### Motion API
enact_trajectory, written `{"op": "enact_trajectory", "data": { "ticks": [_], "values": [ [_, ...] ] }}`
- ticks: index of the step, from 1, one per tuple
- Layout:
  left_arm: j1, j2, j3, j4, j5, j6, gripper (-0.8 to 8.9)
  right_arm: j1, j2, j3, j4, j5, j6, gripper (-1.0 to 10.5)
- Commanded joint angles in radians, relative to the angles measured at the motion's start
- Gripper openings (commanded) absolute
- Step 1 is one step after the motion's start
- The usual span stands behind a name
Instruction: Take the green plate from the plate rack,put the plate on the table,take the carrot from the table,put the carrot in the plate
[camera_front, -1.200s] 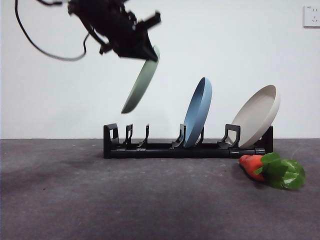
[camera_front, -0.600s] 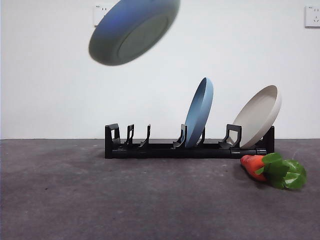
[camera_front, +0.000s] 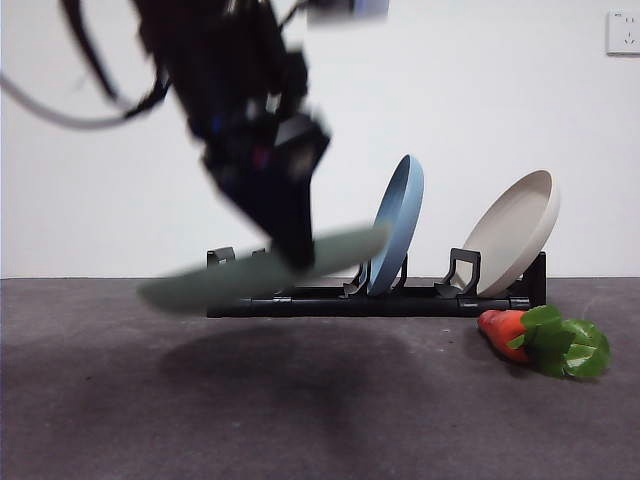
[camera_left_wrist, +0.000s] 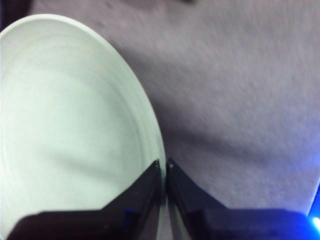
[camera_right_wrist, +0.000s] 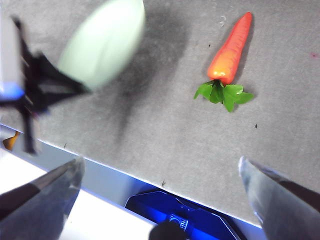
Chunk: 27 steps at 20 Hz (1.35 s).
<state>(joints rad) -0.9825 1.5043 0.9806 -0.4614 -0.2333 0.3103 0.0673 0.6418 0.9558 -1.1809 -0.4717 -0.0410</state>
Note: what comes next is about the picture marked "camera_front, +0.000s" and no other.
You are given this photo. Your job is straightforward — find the orange carrot with green leaves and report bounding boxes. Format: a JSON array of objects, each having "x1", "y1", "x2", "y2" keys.
[{"x1": 477, "y1": 303, "x2": 613, "y2": 382}]

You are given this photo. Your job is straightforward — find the grey cable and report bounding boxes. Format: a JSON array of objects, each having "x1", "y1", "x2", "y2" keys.
[{"x1": 0, "y1": 72, "x2": 132, "y2": 130}]

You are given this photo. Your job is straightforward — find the black cable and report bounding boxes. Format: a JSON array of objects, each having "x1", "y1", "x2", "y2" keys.
[{"x1": 60, "y1": 0, "x2": 120, "y2": 100}]

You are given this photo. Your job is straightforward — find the pale grey camera box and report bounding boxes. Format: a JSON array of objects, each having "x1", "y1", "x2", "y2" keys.
[{"x1": 305, "y1": 0, "x2": 391, "y2": 25}]

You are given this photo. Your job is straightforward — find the green plate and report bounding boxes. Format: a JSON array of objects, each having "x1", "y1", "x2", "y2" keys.
[{"x1": 137, "y1": 222, "x2": 392, "y2": 316}]

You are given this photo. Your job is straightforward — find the black plate rack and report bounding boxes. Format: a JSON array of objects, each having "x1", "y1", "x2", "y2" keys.
[{"x1": 206, "y1": 245, "x2": 548, "y2": 319}]

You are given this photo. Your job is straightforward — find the white wall socket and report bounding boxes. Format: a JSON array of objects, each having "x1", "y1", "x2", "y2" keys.
[{"x1": 605, "y1": 9, "x2": 640, "y2": 57}]

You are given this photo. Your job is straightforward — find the blue plate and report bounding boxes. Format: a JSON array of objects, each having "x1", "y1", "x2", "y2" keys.
[{"x1": 366, "y1": 153, "x2": 426, "y2": 297}]

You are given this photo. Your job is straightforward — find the beige plate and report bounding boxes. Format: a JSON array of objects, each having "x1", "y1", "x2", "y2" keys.
[{"x1": 457, "y1": 168, "x2": 563, "y2": 298}]

